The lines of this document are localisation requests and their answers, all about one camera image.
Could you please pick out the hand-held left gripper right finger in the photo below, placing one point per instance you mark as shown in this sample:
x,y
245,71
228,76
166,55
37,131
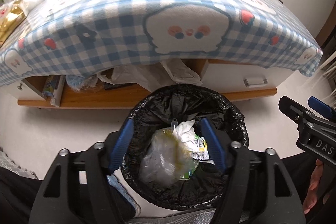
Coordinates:
x,y
212,142

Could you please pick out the clear bag with blue contents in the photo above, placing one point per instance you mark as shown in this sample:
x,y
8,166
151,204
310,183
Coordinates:
x,y
81,83

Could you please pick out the person's grey blue shoe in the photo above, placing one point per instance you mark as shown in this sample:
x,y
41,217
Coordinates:
x,y
126,195

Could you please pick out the gold foil bag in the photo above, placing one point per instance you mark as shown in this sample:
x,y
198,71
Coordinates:
x,y
10,20

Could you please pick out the person's dark pants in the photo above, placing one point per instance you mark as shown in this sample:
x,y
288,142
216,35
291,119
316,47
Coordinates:
x,y
18,197

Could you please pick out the colourful printed roll box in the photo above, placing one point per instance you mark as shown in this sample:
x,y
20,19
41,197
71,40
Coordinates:
x,y
51,87

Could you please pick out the white wooden coffee table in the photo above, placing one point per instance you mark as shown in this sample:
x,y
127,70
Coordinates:
x,y
225,74

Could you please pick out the trash bin with black liner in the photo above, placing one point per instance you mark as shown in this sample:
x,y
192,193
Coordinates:
x,y
162,106

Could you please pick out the translucent white plastic bag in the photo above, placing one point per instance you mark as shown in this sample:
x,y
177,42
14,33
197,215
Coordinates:
x,y
181,73

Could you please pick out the white tissue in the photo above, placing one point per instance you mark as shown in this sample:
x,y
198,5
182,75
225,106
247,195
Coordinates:
x,y
185,132

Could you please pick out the person's right hand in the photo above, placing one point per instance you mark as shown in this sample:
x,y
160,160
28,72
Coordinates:
x,y
313,187

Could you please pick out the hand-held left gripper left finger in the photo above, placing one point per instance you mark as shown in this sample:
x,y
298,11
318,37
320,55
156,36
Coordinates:
x,y
123,140

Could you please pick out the green cardboard box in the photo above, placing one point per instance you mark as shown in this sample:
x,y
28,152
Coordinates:
x,y
198,149

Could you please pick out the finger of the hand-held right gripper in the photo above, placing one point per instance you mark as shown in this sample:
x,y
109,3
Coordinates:
x,y
319,106
291,109

